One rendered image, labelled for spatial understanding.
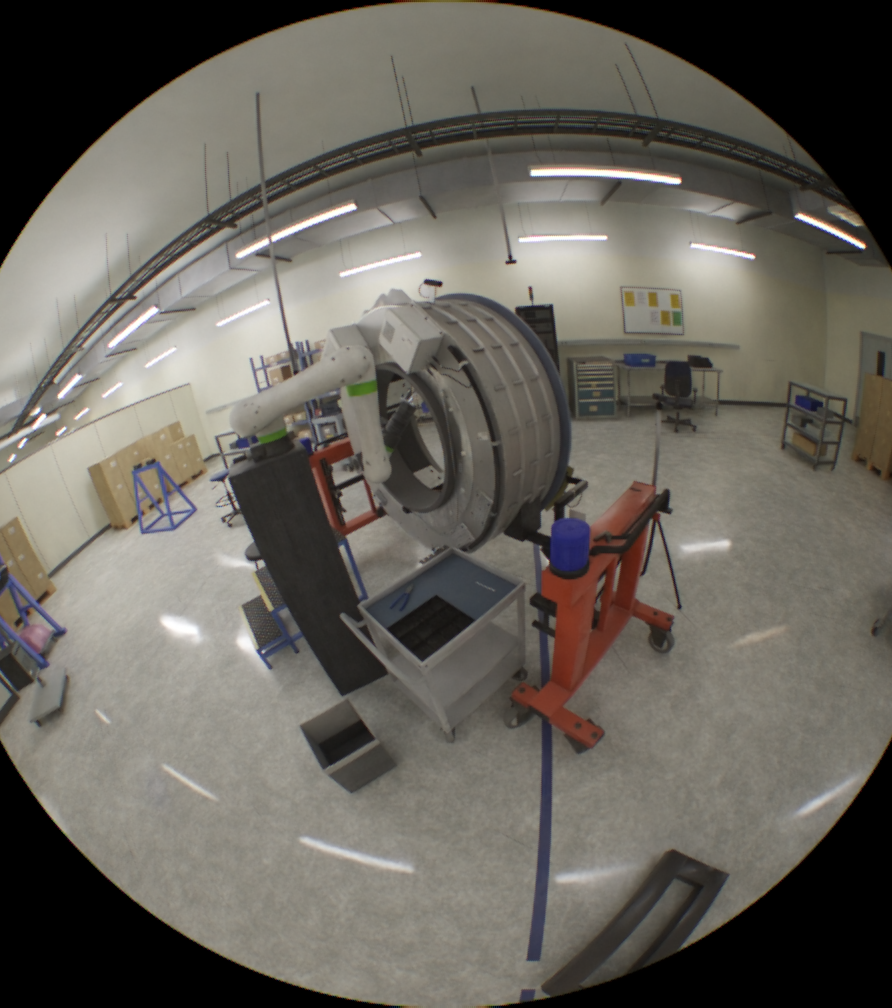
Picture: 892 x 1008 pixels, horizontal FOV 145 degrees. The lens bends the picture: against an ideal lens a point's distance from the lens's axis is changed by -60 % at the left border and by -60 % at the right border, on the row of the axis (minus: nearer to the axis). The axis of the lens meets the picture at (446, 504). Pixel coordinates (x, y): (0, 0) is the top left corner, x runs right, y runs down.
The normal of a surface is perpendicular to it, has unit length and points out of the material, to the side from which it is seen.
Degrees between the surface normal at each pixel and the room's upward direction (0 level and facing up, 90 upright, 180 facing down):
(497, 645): 0
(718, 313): 90
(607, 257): 90
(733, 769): 0
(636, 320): 90
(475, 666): 0
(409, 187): 90
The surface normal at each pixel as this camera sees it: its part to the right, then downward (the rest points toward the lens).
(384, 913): -0.15, -0.88
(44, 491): 0.98, -0.07
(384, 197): -0.15, 0.47
